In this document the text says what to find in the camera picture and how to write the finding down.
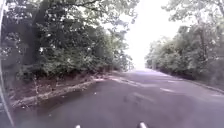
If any stone kerb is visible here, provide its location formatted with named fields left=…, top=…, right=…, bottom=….
left=10, top=79, right=98, bottom=109

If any wood of green trees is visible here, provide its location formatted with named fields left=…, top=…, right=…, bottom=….
left=144, top=0, right=224, bottom=88
left=0, top=0, right=141, bottom=84

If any grey asphalt road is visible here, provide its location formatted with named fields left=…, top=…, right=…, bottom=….
left=9, top=68, right=224, bottom=128

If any dirt verge with leaves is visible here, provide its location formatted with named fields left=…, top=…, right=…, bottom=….
left=5, top=71, right=111, bottom=103

